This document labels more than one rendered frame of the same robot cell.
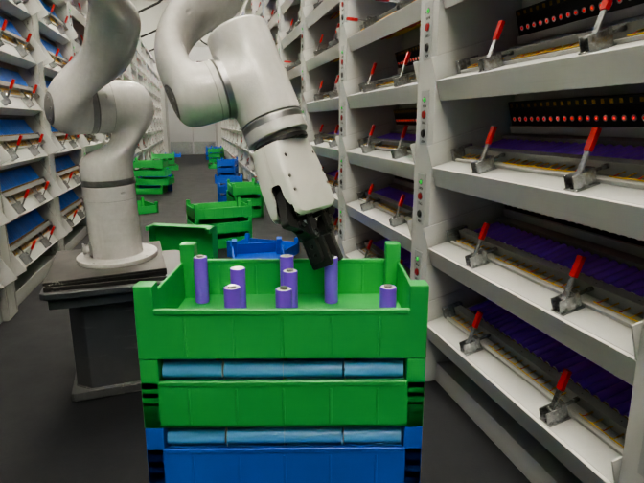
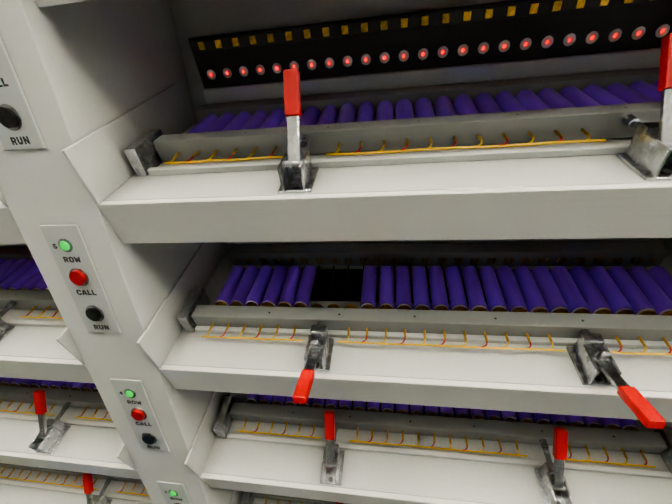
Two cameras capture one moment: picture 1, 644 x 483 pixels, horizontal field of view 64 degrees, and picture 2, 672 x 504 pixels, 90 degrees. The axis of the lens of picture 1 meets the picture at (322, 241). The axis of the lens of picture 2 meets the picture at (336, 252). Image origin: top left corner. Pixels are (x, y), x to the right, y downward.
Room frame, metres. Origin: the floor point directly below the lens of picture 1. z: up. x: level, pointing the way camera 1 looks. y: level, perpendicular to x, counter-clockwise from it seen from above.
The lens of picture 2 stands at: (1.55, 0.10, 1.18)
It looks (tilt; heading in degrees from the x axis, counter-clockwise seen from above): 24 degrees down; 294
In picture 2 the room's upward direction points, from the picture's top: 4 degrees counter-clockwise
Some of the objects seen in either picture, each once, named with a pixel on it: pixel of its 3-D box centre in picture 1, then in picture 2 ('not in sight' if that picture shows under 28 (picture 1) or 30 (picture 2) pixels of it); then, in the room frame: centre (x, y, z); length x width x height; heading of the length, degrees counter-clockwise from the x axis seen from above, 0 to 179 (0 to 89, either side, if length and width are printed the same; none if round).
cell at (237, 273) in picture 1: (239, 293); not in sight; (0.59, 0.10, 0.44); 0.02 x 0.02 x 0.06
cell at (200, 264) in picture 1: (201, 278); not in sight; (0.66, 0.16, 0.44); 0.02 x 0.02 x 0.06
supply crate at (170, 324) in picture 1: (287, 291); not in sight; (0.59, 0.04, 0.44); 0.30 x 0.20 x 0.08; 91
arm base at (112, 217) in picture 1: (113, 220); not in sight; (1.24, 0.51, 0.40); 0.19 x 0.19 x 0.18
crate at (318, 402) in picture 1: (287, 352); not in sight; (0.59, 0.04, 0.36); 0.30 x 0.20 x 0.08; 91
